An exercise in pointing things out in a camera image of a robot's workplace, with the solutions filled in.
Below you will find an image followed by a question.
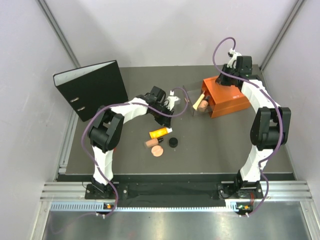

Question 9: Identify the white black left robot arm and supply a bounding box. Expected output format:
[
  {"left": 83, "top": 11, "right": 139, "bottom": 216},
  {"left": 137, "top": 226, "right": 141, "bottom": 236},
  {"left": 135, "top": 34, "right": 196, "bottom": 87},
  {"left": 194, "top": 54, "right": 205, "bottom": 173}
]
[{"left": 85, "top": 86, "right": 180, "bottom": 199}]

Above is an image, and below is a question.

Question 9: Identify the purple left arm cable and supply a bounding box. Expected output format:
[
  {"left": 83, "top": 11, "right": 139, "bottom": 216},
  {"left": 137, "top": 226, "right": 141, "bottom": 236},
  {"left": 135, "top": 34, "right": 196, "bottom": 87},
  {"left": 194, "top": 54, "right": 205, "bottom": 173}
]
[{"left": 81, "top": 87, "right": 189, "bottom": 218}]

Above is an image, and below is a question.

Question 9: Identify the tan foundation bottle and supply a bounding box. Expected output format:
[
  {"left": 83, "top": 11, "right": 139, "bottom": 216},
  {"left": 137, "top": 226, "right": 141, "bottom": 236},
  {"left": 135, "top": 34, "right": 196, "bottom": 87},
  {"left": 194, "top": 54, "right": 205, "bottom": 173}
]
[{"left": 144, "top": 137, "right": 164, "bottom": 148}]

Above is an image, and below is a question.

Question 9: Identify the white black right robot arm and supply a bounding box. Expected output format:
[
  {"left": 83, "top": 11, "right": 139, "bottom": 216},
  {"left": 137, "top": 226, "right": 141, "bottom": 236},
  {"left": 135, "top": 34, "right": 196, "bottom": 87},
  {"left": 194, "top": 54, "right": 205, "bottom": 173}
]
[{"left": 216, "top": 52, "right": 291, "bottom": 199}]

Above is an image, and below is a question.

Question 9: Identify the orange drawer cabinet box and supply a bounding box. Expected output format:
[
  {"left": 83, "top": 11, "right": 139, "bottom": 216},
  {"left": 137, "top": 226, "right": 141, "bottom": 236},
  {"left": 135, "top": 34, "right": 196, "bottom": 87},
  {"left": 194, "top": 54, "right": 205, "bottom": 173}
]
[{"left": 201, "top": 76, "right": 251, "bottom": 118}]

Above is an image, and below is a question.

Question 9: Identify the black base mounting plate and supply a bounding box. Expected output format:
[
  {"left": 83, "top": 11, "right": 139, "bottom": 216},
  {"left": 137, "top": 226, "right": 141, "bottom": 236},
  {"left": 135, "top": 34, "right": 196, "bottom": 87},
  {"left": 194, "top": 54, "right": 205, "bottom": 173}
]
[{"left": 85, "top": 180, "right": 262, "bottom": 205}]

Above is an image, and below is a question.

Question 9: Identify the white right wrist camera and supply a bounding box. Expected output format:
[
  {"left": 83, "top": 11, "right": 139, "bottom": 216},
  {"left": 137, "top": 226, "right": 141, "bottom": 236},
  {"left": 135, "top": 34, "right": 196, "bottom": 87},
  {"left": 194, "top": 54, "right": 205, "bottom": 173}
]
[{"left": 227, "top": 48, "right": 242, "bottom": 69}]

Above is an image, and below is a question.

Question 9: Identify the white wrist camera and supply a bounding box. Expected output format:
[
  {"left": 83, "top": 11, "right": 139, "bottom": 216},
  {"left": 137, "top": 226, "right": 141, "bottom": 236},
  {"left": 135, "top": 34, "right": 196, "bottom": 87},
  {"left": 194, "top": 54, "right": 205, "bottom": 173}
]
[
  {"left": 227, "top": 48, "right": 242, "bottom": 69},
  {"left": 165, "top": 90, "right": 181, "bottom": 111}
]

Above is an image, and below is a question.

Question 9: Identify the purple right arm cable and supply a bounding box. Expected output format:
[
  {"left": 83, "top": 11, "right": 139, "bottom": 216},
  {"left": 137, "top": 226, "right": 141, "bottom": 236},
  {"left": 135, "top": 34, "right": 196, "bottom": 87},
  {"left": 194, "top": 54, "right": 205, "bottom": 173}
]
[{"left": 212, "top": 37, "right": 286, "bottom": 217}]

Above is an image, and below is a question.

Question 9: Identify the pink round compact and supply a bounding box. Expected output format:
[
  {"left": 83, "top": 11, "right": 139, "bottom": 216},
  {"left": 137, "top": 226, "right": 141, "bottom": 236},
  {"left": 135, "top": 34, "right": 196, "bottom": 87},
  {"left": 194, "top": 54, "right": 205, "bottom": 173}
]
[{"left": 151, "top": 145, "right": 164, "bottom": 157}]

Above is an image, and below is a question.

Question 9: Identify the orange yellow cosmetic tube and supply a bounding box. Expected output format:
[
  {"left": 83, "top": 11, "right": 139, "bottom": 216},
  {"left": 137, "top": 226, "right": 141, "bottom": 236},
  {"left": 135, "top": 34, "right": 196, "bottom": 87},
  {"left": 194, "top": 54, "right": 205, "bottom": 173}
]
[{"left": 149, "top": 127, "right": 173, "bottom": 139}]

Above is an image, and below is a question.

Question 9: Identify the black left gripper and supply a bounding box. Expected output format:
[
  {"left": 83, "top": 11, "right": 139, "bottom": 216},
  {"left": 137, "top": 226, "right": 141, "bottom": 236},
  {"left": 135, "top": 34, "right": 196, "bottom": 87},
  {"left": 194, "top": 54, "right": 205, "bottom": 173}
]
[{"left": 150, "top": 103, "right": 175, "bottom": 129}]

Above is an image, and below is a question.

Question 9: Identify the clear plastic drawer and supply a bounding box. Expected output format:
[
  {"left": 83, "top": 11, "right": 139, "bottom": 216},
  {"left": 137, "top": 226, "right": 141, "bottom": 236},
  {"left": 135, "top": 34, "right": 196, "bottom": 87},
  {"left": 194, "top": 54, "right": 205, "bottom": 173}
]
[{"left": 183, "top": 83, "right": 214, "bottom": 116}]

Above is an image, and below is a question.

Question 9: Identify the black round jar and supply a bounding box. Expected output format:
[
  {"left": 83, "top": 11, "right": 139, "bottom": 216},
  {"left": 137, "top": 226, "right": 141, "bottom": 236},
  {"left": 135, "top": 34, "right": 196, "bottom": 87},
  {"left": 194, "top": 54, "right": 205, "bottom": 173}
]
[{"left": 168, "top": 137, "right": 179, "bottom": 148}]

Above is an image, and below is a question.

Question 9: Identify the beige wooden spatula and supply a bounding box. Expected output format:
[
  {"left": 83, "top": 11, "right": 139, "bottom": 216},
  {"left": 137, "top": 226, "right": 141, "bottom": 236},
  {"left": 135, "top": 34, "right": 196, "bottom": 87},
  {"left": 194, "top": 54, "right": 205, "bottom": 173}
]
[{"left": 192, "top": 91, "right": 205, "bottom": 110}]

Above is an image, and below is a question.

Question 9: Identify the aluminium frame rail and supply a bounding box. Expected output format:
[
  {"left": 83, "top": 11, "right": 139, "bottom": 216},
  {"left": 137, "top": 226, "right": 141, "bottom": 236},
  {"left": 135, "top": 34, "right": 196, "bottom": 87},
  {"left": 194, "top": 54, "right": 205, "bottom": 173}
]
[{"left": 40, "top": 180, "right": 313, "bottom": 202}]

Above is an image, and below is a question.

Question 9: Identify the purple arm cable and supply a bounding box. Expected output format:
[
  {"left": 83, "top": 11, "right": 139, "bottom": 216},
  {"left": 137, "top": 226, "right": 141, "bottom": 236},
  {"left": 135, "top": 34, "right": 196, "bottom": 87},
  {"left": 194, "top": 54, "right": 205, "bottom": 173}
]
[
  {"left": 212, "top": 37, "right": 286, "bottom": 217},
  {"left": 81, "top": 87, "right": 189, "bottom": 218}
]

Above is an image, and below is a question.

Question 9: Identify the white slotted cable duct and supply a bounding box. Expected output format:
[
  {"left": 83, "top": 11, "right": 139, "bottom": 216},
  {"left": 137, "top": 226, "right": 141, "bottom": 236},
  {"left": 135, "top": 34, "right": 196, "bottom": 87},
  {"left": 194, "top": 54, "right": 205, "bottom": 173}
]
[{"left": 50, "top": 201, "right": 239, "bottom": 212}]

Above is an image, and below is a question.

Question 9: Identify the black ring binder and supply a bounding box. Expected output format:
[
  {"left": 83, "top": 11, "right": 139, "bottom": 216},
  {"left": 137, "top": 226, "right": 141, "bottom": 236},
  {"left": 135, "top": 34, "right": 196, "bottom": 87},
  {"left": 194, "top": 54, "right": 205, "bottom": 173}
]
[{"left": 53, "top": 60, "right": 129, "bottom": 122}]

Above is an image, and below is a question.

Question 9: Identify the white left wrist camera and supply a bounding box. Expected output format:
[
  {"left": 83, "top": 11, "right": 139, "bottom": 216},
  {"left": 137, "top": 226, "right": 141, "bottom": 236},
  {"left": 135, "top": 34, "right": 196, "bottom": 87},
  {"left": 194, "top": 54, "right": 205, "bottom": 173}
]
[{"left": 165, "top": 90, "right": 181, "bottom": 111}]

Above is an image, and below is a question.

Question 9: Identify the clear foundation bottle black cap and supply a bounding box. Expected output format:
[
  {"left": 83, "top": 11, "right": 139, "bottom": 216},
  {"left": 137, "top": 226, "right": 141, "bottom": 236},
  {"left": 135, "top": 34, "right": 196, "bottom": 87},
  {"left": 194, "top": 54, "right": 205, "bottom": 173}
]
[{"left": 197, "top": 95, "right": 211, "bottom": 112}]

